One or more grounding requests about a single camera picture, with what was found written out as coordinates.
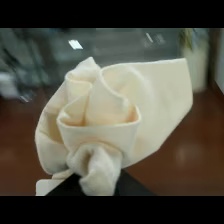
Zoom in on cream shirt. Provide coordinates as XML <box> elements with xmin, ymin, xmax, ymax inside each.
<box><xmin>34</xmin><ymin>56</ymin><xmax>195</xmax><ymax>197</ymax></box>

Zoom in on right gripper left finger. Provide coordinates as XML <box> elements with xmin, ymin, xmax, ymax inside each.
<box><xmin>46</xmin><ymin>173</ymin><xmax>84</xmax><ymax>197</ymax></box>

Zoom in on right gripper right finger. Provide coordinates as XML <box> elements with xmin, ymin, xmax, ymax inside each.
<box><xmin>113</xmin><ymin>169</ymin><xmax>155</xmax><ymax>197</ymax></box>

